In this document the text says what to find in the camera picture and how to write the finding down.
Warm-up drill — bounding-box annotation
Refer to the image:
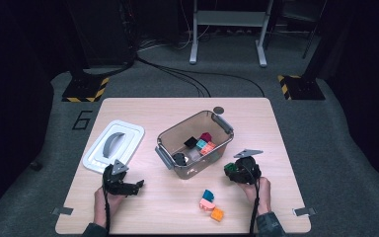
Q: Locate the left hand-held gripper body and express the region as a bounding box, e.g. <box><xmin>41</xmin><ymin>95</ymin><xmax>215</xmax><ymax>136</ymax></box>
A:
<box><xmin>102</xmin><ymin>159</ymin><xmax>130</xmax><ymax>197</ymax></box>

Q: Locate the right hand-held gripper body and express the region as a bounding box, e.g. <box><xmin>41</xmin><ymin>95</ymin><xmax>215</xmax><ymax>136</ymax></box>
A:
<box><xmin>233</xmin><ymin>149</ymin><xmax>265</xmax><ymax>186</ymax></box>

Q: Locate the green toy block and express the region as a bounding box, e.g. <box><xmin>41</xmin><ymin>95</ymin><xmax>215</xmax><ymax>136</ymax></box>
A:
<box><xmin>223</xmin><ymin>162</ymin><xmax>239</xmax><ymax>176</ymax></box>

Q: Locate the coral toy block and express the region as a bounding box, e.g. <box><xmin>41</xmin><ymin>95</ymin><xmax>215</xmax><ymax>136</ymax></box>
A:
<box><xmin>199</xmin><ymin>141</ymin><xmax>217</xmax><ymax>156</ymax></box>

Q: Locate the white lid with grey handle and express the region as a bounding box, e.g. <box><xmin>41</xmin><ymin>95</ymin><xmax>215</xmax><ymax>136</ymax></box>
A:
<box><xmin>82</xmin><ymin>119</ymin><xmax>146</xmax><ymax>175</ymax></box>

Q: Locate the black toy block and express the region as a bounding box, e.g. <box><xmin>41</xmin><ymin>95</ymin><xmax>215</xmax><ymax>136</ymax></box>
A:
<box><xmin>184</xmin><ymin>136</ymin><xmax>199</xmax><ymax>148</ymax></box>

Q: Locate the clear brown storage box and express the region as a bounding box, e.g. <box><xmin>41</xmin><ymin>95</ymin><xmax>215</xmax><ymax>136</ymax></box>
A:
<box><xmin>154</xmin><ymin>109</ymin><xmax>235</xmax><ymax>181</ymax></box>

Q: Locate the person's left hand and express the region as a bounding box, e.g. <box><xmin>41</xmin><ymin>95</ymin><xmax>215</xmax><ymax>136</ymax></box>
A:
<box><xmin>93</xmin><ymin>186</ymin><xmax>126</xmax><ymax>228</ymax></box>

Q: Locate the person's right hand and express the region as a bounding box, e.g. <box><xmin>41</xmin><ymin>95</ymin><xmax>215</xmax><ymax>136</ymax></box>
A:
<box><xmin>237</xmin><ymin>176</ymin><xmax>273</xmax><ymax>217</ymax></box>

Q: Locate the blue toy block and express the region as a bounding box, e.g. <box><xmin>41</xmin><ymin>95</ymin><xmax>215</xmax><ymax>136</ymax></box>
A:
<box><xmin>201</xmin><ymin>189</ymin><xmax>215</xmax><ymax>202</ymax></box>

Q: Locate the pink toy block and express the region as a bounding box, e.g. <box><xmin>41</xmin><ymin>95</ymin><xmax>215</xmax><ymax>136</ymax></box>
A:
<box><xmin>198</xmin><ymin>197</ymin><xmax>216</xmax><ymax>212</ymax></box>

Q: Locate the orange toy block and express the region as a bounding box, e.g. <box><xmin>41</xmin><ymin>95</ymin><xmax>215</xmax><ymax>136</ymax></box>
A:
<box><xmin>209</xmin><ymin>206</ymin><xmax>225</xmax><ymax>222</ymax></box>

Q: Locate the black round object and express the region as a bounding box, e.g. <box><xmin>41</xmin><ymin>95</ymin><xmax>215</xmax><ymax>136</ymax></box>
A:
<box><xmin>172</xmin><ymin>152</ymin><xmax>188</xmax><ymax>167</ymax></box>

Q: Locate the grey tape strip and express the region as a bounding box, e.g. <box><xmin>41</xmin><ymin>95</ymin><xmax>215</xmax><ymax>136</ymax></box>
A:
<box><xmin>292</xmin><ymin>206</ymin><xmax>317</xmax><ymax>217</ymax></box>
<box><xmin>51</xmin><ymin>206</ymin><xmax>74</xmax><ymax>216</ymax></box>

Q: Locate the black yellow striped base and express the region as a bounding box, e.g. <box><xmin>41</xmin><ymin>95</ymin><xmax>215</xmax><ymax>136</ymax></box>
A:
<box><xmin>277</xmin><ymin>74</ymin><xmax>326</xmax><ymax>101</ymax></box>
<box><xmin>61</xmin><ymin>76</ymin><xmax>111</xmax><ymax>103</ymax></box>

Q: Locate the white metal stand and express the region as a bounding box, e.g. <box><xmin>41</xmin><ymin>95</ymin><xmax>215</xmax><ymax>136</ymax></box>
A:
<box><xmin>189</xmin><ymin>0</ymin><xmax>277</xmax><ymax>68</ymax></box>

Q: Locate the black cabinet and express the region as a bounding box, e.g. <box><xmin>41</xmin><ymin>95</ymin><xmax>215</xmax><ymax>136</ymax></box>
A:
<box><xmin>67</xmin><ymin>0</ymin><xmax>136</xmax><ymax>68</ymax></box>

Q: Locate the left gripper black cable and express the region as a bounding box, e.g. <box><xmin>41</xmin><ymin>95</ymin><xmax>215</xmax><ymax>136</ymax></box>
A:
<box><xmin>102</xmin><ymin>174</ymin><xmax>113</xmax><ymax>237</ymax></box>

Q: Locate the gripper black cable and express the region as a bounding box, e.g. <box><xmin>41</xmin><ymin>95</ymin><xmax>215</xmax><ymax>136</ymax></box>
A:
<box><xmin>102</xmin><ymin>174</ymin><xmax>113</xmax><ymax>237</ymax></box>
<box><xmin>248</xmin><ymin>164</ymin><xmax>262</xmax><ymax>236</ymax></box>

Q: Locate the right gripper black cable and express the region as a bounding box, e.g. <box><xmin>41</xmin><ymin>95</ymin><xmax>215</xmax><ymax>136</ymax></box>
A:
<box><xmin>248</xmin><ymin>164</ymin><xmax>262</xmax><ymax>236</ymax></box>

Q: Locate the thin black floor cable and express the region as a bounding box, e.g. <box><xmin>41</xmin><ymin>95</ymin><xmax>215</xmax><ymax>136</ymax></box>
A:
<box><xmin>177</xmin><ymin>69</ymin><xmax>266</xmax><ymax>98</ymax></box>

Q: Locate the black floor cable bundle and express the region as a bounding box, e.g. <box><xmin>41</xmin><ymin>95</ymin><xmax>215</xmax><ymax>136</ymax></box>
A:
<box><xmin>134</xmin><ymin>55</ymin><xmax>212</xmax><ymax>99</ymax></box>

